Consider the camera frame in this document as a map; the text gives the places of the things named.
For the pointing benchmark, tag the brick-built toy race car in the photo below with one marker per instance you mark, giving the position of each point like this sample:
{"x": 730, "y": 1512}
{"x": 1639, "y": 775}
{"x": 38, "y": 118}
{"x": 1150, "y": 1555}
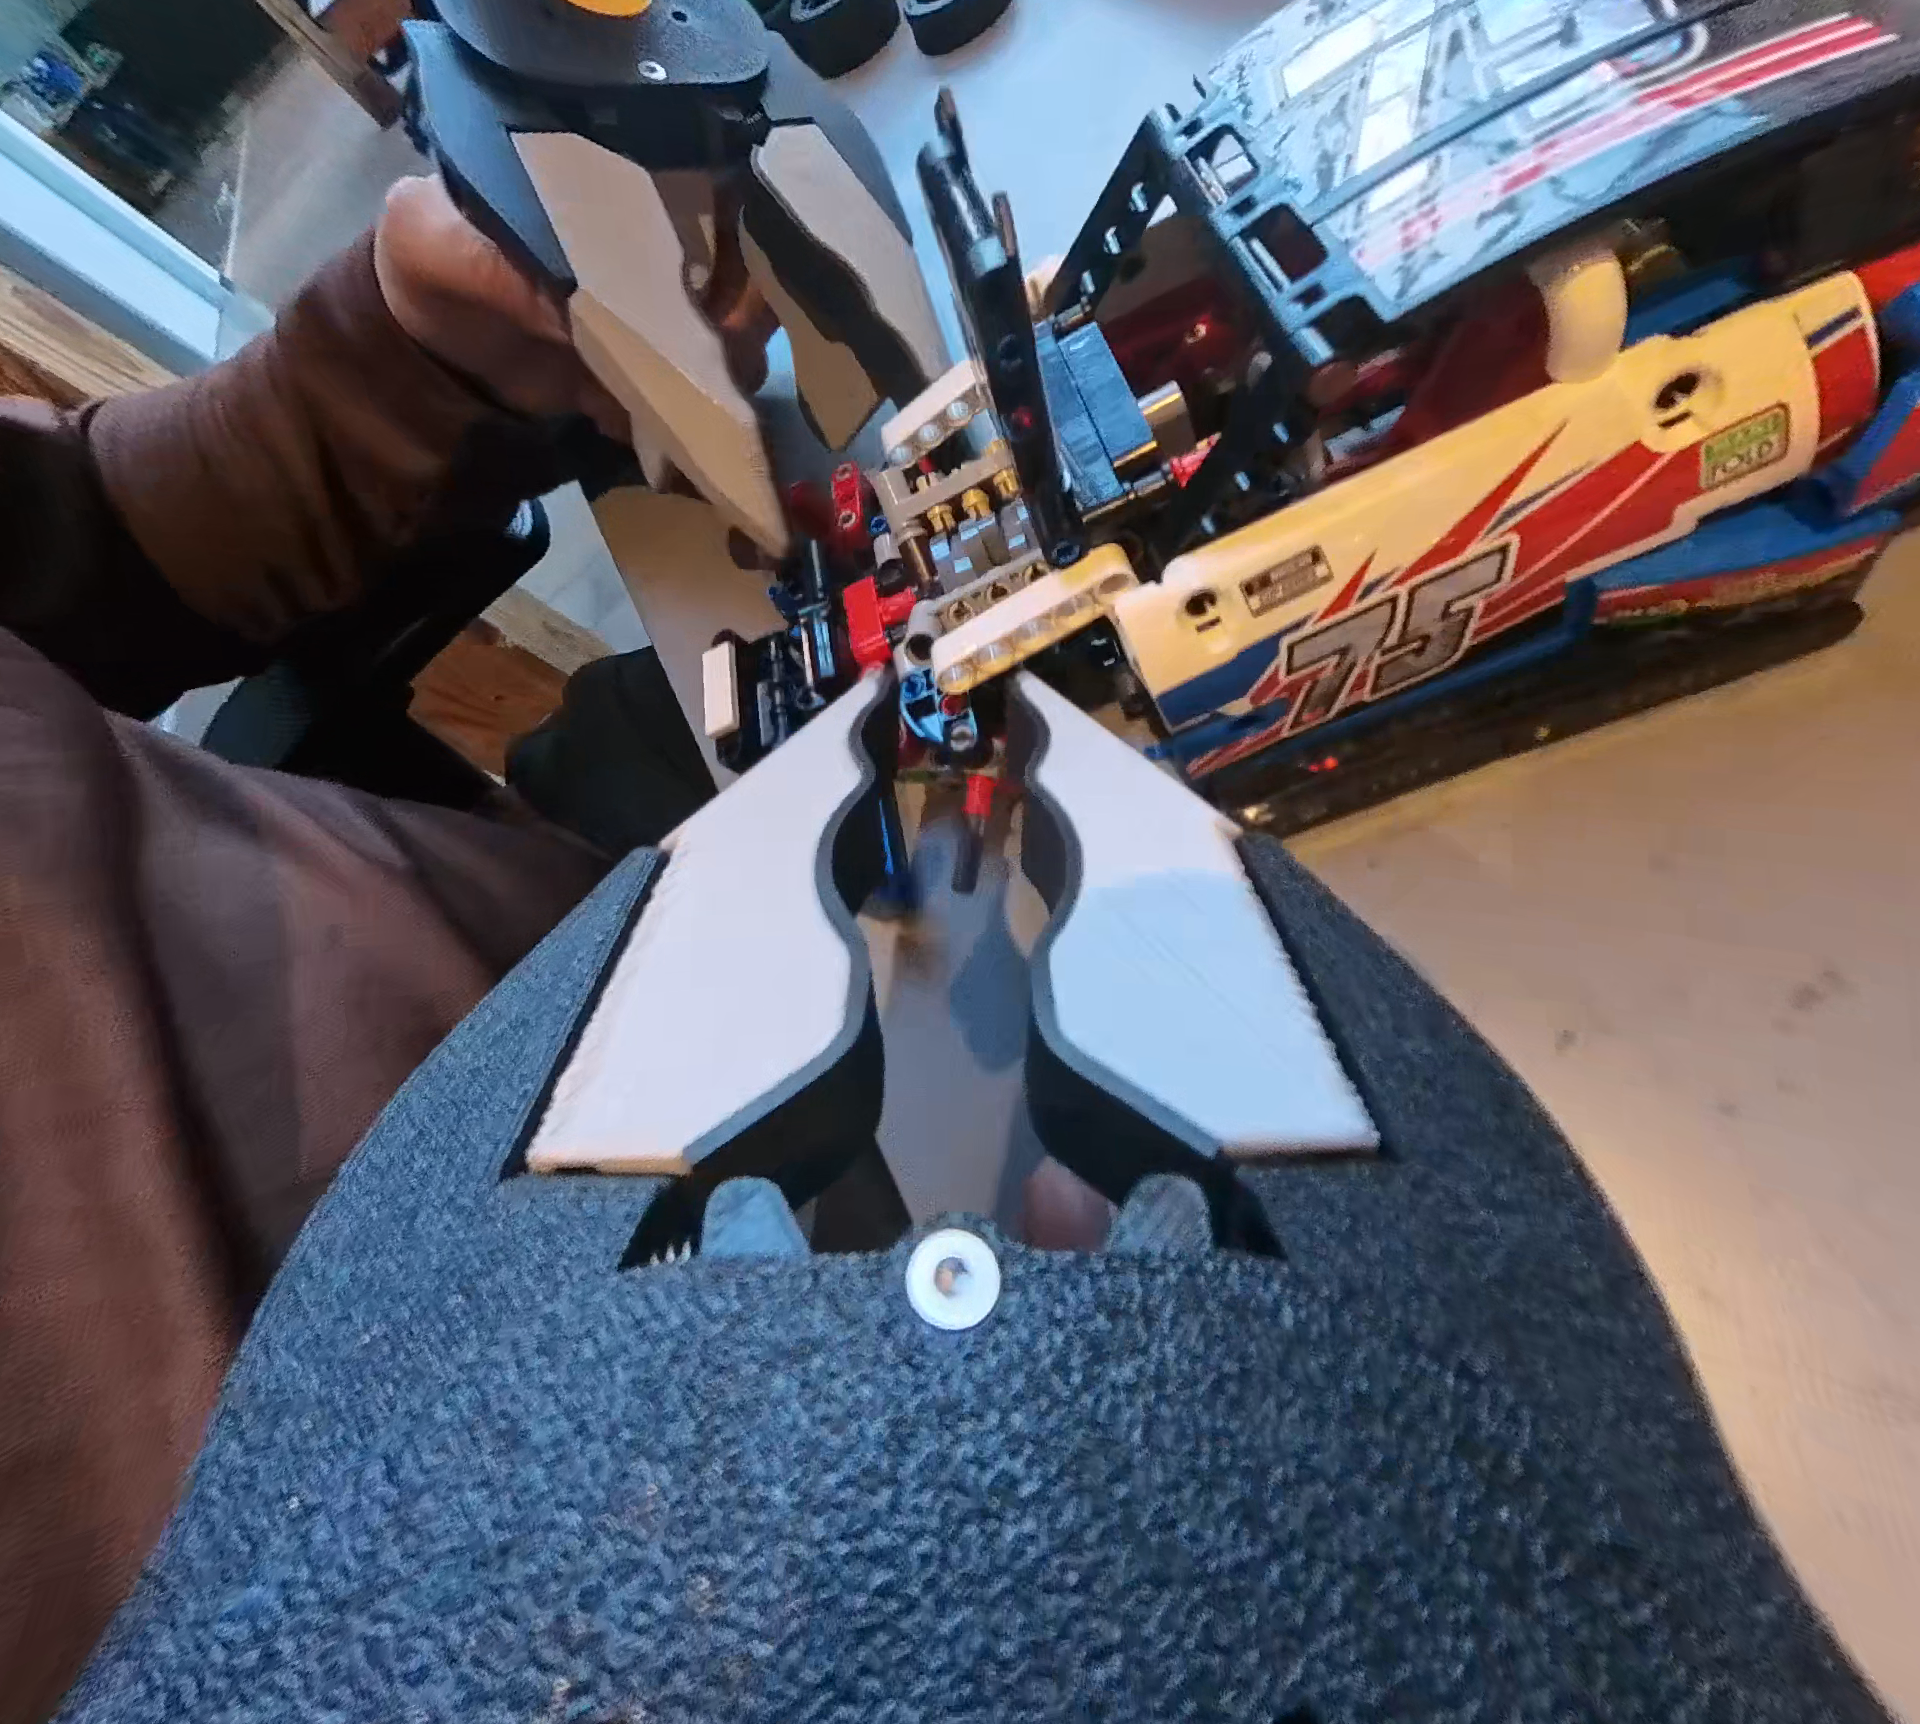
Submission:
{"x": 1500, "y": 509}

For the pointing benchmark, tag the person's left hand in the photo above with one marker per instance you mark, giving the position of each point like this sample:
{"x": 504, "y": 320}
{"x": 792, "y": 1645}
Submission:
{"x": 464, "y": 285}

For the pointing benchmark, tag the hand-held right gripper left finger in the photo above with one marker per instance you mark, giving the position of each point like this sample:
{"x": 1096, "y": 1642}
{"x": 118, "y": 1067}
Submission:
{"x": 720, "y": 974}

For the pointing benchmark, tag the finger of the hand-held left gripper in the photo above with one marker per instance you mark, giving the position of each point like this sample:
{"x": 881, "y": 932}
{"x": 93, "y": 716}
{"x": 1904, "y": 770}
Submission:
{"x": 644, "y": 315}
{"x": 841, "y": 254}

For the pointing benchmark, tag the grey desk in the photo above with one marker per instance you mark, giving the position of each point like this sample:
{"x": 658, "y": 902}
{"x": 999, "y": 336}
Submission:
{"x": 1651, "y": 1005}

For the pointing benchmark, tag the black office chair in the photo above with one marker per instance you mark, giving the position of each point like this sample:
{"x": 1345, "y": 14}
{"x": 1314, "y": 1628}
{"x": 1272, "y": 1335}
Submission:
{"x": 614, "y": 749}

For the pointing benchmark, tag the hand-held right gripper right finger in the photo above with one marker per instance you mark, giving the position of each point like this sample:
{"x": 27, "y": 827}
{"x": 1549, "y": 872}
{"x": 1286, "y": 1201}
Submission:
{"x": 1185, "y": 974}

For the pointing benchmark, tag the person's left forearm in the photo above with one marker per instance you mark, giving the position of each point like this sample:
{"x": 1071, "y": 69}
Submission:
{"x": 224, "y": 479}

